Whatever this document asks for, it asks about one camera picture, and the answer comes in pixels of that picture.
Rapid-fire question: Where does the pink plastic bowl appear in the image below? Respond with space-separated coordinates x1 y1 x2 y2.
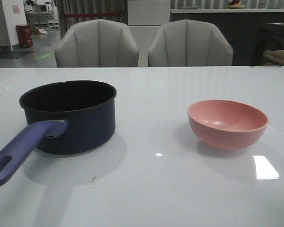
187 100 268 150

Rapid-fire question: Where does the dark blue saucepan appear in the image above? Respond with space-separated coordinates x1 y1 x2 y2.
0 80 116 186

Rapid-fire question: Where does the right grey upholstered chair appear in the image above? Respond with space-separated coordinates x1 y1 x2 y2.
148 19 233 67

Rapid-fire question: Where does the grey upholstered chair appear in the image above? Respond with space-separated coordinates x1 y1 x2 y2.
148 19 233 67
54 19 139 68

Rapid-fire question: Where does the left grey upholstered chair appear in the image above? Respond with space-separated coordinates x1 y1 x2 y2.
54 19 139 68

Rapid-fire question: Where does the white cabinet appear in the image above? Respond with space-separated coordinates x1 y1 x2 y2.
127 0 170 67

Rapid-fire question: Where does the dark grey counter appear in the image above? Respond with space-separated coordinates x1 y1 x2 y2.
170 9 284 66

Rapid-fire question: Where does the fruit plate on counter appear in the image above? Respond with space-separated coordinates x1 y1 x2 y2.
226 0 247 9

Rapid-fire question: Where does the red trash bin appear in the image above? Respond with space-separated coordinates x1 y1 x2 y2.
16 25 33 48

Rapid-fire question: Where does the beige cushion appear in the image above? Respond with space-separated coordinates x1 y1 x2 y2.
263 50 284 66

